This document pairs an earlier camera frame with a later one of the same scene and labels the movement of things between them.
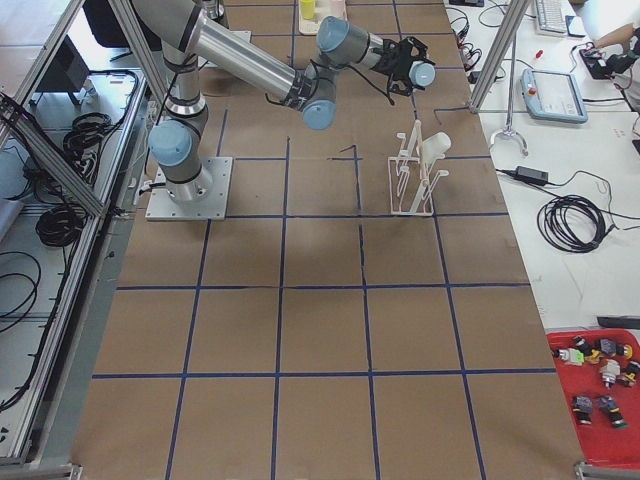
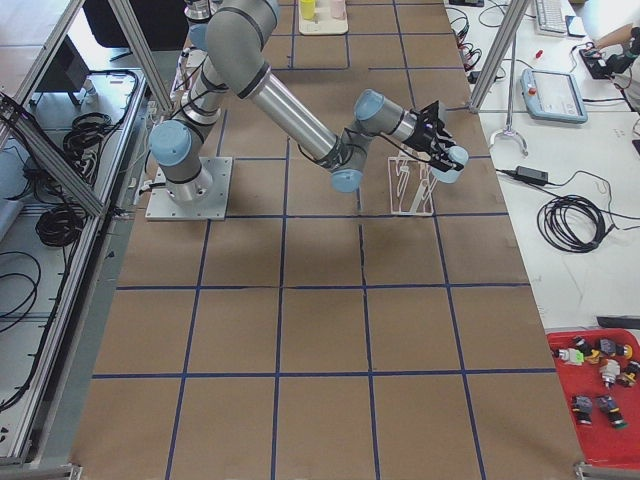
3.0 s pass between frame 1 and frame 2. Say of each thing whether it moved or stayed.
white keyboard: stayed
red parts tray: stayed
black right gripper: moved
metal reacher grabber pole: stayed
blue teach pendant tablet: stayed
